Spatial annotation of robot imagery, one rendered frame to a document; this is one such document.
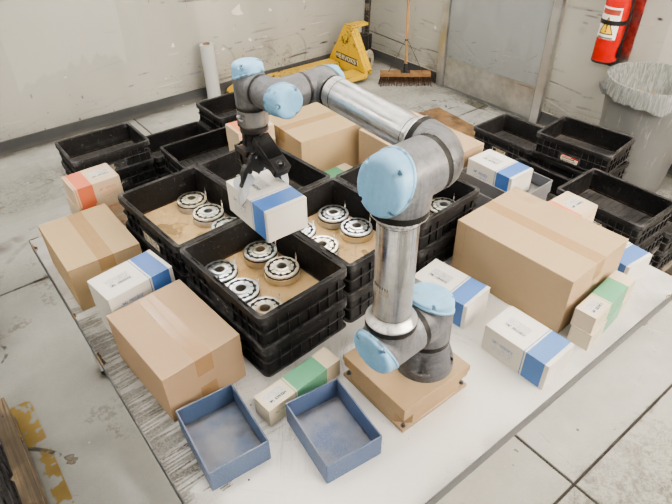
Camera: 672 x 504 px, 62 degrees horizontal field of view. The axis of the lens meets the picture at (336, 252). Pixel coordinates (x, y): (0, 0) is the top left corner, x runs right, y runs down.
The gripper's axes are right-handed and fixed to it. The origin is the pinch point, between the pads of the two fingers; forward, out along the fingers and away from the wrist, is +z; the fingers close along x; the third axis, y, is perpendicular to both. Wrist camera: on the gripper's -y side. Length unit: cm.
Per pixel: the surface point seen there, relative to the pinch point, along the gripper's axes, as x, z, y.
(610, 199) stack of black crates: -172, 63, -14
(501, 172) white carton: -91, 22, -8
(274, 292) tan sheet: 3.4, 27.9, -4.8
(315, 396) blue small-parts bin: 12, 37, -36
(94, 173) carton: 24, 18, 78
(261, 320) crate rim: 16.7, 18.5, -21.1
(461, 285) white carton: -44, 32, -33
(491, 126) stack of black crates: -200, 67, 78
